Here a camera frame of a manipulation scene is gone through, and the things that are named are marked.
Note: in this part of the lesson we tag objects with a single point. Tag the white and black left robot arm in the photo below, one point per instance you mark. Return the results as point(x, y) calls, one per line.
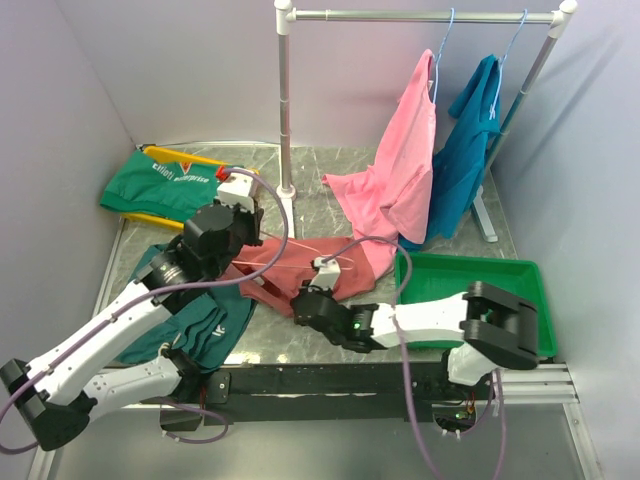
point(59, 393)

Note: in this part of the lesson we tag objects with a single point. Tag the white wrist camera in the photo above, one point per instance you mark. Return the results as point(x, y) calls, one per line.
point(327, 273)
point(237, 187)

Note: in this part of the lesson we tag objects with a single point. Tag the silver clothes rack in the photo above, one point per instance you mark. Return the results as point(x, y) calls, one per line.
point(286, 14)

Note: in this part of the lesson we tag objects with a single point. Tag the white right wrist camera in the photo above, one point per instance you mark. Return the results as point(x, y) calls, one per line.
point(327, 273)

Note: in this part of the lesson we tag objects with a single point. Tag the light blue hanger left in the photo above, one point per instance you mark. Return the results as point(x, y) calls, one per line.
point(440, 50)

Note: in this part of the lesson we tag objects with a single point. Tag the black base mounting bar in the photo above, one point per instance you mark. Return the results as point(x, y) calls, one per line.
point(302, 392)

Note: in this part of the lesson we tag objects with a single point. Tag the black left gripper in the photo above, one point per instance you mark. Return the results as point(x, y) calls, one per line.
point(253, 223)

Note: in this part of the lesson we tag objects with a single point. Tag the green printed t shirt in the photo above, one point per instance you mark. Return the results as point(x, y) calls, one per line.
point(165, 187)

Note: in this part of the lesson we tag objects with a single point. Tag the pink wire hanger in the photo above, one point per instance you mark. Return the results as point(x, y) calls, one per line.
point(298, 253)

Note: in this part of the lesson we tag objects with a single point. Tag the blue t shirt on hanger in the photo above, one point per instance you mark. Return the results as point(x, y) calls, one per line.
point(451, 177)

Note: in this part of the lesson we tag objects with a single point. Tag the light blue hanger right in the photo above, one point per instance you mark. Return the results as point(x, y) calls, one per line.
point(502, 70)

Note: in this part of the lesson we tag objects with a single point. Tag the green plastic tray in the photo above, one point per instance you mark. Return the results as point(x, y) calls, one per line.
point(439, 276)

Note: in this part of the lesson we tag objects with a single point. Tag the pink t shirt on hanger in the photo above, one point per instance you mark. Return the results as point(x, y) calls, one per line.
point(391, 198)

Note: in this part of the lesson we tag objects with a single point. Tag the salmon red t shirt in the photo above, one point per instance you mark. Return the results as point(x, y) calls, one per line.
point(277, 287)

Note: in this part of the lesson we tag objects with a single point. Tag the dark teal t shirt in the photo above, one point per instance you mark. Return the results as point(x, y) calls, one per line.
point(207, 330)

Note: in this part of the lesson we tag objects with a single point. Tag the yellow plastic tray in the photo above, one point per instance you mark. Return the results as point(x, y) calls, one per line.
point(160, 220)

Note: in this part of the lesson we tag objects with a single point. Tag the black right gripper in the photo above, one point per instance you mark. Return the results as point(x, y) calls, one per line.
point(322, 291)

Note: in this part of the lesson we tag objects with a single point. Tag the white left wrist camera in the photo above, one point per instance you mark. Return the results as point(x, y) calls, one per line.
point(237, 187)

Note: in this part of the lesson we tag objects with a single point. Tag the light blue hanger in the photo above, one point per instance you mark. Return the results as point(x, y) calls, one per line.
point(502, 70)
point(440, 50)

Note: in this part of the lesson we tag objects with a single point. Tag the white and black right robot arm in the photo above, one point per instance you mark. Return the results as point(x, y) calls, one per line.
point(492, 327)

